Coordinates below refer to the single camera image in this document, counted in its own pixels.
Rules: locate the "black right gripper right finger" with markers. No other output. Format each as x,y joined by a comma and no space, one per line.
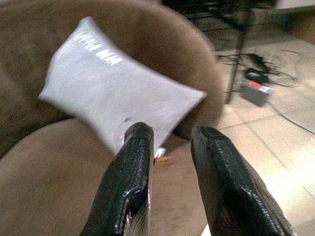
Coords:
229,186

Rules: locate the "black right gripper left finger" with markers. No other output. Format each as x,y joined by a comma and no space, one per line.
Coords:
128,186

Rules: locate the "grey pillow with white print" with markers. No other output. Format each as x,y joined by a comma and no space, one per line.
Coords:
108,86

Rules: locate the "brown fabric sofa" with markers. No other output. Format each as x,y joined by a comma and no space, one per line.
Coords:
49,152

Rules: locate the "grey box with red label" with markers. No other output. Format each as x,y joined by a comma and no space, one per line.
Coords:
256,91

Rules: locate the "black power adapter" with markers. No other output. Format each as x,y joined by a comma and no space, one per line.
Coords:
256,75

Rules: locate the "black metal table frame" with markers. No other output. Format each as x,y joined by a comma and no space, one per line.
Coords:
233,37

